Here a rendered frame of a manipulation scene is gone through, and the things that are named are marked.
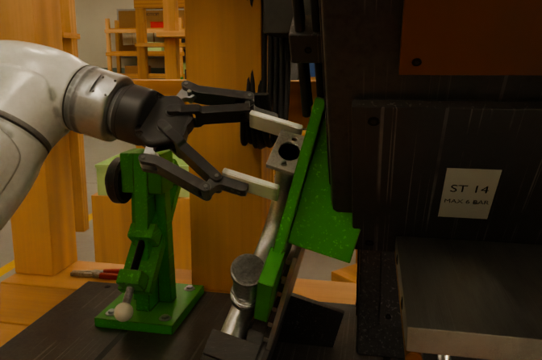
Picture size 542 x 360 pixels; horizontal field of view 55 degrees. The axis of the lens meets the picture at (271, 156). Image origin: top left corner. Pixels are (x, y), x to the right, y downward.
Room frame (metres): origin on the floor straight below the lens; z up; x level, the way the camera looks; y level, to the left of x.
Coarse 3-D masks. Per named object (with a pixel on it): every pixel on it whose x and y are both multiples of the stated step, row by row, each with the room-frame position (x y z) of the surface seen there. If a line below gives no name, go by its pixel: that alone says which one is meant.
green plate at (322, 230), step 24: (312, 120) 0.51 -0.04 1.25; (312, 144) 0.51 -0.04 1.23; (312, 168) 0.52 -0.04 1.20; (312, 192) 0.52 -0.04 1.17; (288, 216) 0.52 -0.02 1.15; (312, 216) 0.52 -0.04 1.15; (336, 216) 0.52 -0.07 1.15; (288, 240) 0.53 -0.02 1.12; (312, 240) 0.52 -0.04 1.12; (336, 240) 0.52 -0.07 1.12
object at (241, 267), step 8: (240, 256) 0.54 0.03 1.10; (248, 256) 0.54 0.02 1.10; (256, 256) 0.54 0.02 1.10; (232, 264) 0.53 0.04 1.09; (240, 264) 0.53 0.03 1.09; (248, 264) 0.53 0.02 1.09; (256, 264) 0.53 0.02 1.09; (232, 272) 0.52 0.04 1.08; (240, 272) 0.52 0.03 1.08; (248, 272) 0.52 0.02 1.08; (256, 272) 0.53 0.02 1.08; (240, 280) 0.52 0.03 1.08; (248, 280) 0.52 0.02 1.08; (256, 280) 0.52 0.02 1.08; (232, 288) 0.56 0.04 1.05; (240, 288) 0.53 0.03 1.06; (248, 288) 0.53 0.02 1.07; (232, 296) 0.57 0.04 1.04; (240, 296) 0.54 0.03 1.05; (248, 296) 0.54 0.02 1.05; (240, 304) 0.56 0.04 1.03; (248, 304) 0.56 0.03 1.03
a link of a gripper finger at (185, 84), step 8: (184, 88) 0.69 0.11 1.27; (192, 88) 0.68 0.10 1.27; (200, 88) 0.68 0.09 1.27; (208, 88) 0.69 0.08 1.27; (216, 88) 0.69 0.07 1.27; (200, 96) 0.69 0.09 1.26; (208, 96) 0.68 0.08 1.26; (216, 96) 0.68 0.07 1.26; (224, 96) 0.68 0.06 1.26; (232, 96) 0.68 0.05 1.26; (240, 96) 0.68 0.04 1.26; (248, 96) 0.68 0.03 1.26; (208, 104) 0.70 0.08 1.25; (216, 104) 0.69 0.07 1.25; (224, 104) 0.69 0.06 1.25
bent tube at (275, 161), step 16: (288, 144) 0.62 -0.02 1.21; (272, 160) 0.60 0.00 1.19; (288, 160) 0.65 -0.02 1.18; (288, 176) 0.62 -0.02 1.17; (288, 192) 0.65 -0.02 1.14; (272, 208) 0.67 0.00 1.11; (272, 224) 0.67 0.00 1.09; (272, 240) 0.66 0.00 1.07; (240, 320) 0.58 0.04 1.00; (240, 336) 0.57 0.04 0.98
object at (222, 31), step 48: (0, 0) 1.00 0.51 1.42; (48, 0) 1.04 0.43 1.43; (192, 0) 0.93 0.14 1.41; (240, 0) 0.91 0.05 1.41; (192, 48) 0.93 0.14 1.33; (240, 48) 0.91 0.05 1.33; (192, 144) 0.93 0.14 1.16; (240, 144) 0.91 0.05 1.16; (48, 192) 1.00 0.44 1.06; (48, 240) 0.99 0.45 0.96; (192, 240) 0.93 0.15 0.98; (240, 240) 0.91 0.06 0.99
